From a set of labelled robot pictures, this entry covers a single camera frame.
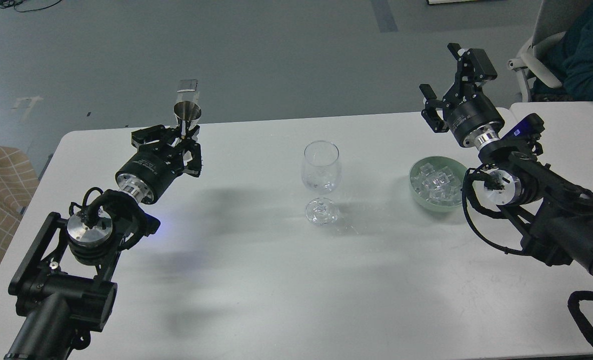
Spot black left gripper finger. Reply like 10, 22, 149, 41
176, 135, 203, 178
130, 125, 180, 151

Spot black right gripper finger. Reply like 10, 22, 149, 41
446, 43, 498, 101
418, 83, 449, 133

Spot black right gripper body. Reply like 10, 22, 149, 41
442, 94, 505, 149

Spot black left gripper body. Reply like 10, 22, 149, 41
114, 145, 192, 205

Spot steel double jigger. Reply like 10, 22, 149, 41
173, 100, 202, 142

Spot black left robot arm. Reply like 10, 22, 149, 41
3, 120, 202, 360

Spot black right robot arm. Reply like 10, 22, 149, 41
418, 43, 593, 348

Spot pile of ice cubes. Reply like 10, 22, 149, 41
410, 159, 465, 207

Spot clear wine glass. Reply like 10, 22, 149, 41
301, 140, 342, 226

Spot green bowl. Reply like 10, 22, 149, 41
409, 156, 470, 214

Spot white office chair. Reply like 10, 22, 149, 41
507, 0, 592, 102

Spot person in teal sweater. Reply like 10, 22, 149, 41
532, 2, 593, 102

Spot black cables on floor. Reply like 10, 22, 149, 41
0, 0, 62, 21

